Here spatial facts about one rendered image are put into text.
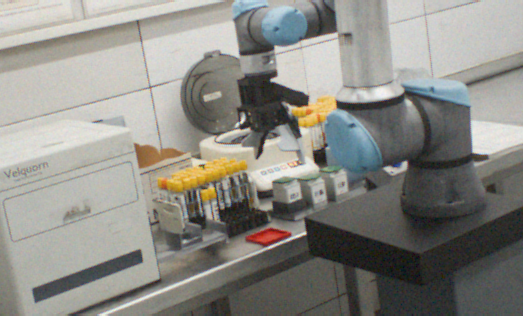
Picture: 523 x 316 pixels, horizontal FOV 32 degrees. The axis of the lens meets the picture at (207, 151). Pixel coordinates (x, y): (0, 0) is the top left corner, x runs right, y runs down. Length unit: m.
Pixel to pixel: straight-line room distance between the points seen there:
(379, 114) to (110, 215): 0.51
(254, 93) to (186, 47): 0.60
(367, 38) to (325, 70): 1.25
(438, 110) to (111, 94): 1.01
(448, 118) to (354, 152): 0.18
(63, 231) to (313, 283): 1.34
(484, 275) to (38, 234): 0.78
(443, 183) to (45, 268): 0.71
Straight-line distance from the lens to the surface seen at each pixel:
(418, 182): 1.67
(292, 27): 1.78
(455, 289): 1.65
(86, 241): 1.66
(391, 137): 1.56
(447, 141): 1.64
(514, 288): 1.77
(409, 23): 3.01
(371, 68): 1.54
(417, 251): 1.54
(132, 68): 2.40
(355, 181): 2.15
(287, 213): 1.97
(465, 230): 1.61
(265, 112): 1.89
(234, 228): 1.93
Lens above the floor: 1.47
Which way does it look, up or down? 12 degrees down
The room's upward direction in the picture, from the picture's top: 10 degrees counter-clockwise
